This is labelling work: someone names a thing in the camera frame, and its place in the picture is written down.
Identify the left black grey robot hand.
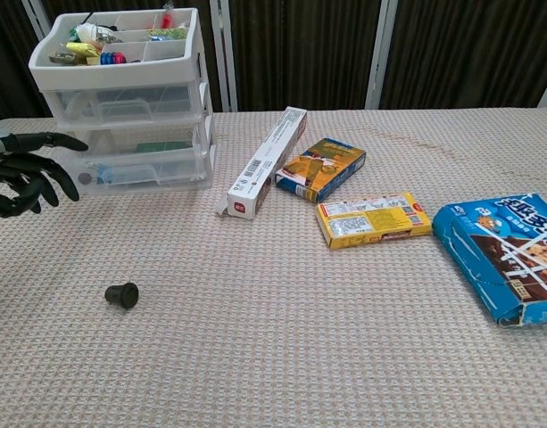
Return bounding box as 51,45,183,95
0,127,90,219

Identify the white plastic drawer organizer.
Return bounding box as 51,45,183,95
28,7,220,193

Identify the clear plastic drawer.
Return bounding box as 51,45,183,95
54,120,217,200
39,82,203,125

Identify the small black rubber stopper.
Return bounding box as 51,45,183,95
104,282,139,309

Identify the long white carton box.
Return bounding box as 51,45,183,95
215,105,309,222

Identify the orange and blue snack box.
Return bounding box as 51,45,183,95
272,136,368,204

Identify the yellow flat snack box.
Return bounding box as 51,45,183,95
315,191,434,251

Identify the blue chocolate cookie box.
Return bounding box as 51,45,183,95
432,192,547,329

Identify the green flat card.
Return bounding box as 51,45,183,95
135,140,188,153

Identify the shiny yellow packet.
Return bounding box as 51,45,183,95
66,40,100,57

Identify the green yellow packet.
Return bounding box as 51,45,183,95
147,29,187,41

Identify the beige woven tablecloth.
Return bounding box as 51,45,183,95
0,105,547,428

